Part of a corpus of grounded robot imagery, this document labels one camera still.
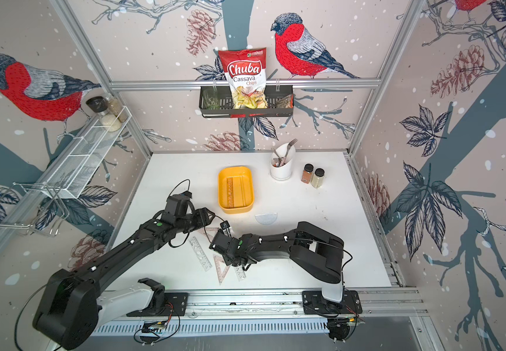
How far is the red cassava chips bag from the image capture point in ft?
2.66

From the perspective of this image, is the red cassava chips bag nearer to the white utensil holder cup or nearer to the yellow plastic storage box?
the white utensil holder cup

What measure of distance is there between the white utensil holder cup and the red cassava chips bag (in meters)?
0.23

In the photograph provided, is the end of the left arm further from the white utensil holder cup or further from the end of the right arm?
the white utensil holder cup

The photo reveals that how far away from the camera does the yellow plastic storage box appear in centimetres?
99
